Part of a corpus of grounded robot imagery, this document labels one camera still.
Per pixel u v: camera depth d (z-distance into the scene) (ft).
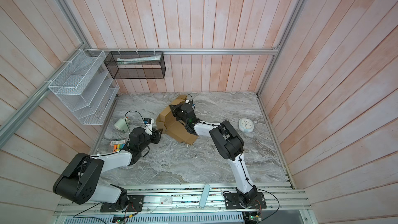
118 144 3.04
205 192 2.44
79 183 1.43
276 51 3.06
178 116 2.82
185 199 2.50
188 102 3.05
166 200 2.40
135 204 2.41
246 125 3.29
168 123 2.87
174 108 2.82
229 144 1.89
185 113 2.45
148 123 2.57
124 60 2.89
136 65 3.42
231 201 2.40
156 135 2.62
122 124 3.12
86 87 2.42
